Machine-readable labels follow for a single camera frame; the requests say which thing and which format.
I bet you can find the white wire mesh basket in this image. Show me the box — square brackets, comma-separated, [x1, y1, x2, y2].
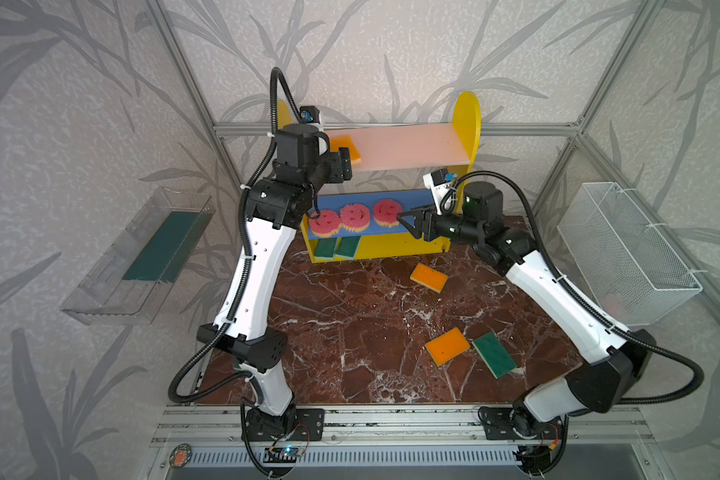
[558, 182, 703, 327]

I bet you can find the pink smiley sponge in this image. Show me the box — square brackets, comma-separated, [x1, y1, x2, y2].
[373, 199, 403, 228]
[339, 203, 372, 233]
[308, 209, 343, 238]

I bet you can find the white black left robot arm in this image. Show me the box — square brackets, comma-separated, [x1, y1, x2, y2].
[168, 67, 353, 418]

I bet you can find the clear plastic wall bin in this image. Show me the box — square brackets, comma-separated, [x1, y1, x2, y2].
[61, 187, 216, 326]

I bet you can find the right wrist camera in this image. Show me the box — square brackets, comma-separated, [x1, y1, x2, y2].
[423, 168, 456, 212]

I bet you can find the green sponge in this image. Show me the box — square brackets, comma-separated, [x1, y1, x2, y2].
[314, 238, 338, 261]
[472, 332, 517, 379]
[334, 236, 362, 260]

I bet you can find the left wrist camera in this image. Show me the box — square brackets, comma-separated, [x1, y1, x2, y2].
[299, 105, 323, 125]

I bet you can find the aluminium front rail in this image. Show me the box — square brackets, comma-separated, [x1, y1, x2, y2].
[149, 404, 656, 447]

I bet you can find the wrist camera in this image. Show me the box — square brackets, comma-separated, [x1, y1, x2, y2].
[299, 105, 323, 125]
[423, 168, 456, 212]

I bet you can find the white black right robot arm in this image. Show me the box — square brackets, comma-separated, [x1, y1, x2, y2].
[397, 168, 705, 439]

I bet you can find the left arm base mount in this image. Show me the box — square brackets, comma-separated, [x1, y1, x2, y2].
[242, 406, 325, 442]

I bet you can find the orange sponge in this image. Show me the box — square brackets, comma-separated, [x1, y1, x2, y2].
[329, 135, 362, 166]
[425, 328, 470, 366]
[410, 263, 448, 293]

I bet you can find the yellow shelf with coloured boards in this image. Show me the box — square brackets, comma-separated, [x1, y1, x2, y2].
[301, 92, 482, 263]

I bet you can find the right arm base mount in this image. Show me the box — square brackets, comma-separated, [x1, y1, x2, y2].
[477, 406, 563, 444]

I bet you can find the green pad in clear bin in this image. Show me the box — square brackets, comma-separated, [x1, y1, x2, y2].
[122, 211, 212, 283]

